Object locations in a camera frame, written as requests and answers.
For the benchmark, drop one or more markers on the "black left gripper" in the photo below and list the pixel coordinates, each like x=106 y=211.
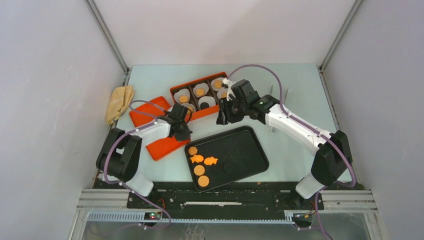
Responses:
x=186 y=135

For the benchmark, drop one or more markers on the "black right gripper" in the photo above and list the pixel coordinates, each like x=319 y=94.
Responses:
x=222 y=119

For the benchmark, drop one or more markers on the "round black cookie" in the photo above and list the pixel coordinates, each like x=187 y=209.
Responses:
x=204 y=105
x=229 y=167

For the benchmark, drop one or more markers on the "orange cookie box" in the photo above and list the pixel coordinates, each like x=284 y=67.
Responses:
x=194 y=100

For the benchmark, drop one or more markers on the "orange box lid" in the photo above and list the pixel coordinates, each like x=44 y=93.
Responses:
x=162 y=147

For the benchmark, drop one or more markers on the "silver metal tongs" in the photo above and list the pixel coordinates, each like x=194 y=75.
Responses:
x=280 y=96

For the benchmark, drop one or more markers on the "black baking tray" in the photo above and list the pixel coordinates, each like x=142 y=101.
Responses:
x=239 y=146

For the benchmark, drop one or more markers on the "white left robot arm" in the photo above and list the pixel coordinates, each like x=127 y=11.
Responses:
x=119 y=157

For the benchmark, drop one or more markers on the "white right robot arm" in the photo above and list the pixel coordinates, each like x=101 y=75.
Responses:
x=331 y=151

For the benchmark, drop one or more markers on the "white paper cupcake liner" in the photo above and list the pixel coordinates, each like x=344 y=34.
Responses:
x=201 y=85
x=183 y=91
x=218 y=78
x=218 y=94
x=187 y=104
x=208 y=99

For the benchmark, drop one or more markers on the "orange swirl cookie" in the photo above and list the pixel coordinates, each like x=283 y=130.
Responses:
x=192 y=151

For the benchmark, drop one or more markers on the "orange fish cookie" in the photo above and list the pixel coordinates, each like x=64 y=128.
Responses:
x=197 y=158
x=209 y=161

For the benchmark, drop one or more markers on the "beige crumpled cloth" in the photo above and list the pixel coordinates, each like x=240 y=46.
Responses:
x=119 y=102

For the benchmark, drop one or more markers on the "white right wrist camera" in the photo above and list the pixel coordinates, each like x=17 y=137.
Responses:
x=228 y=85

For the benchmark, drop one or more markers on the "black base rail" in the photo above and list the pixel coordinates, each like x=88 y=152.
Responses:
x=240 y=202

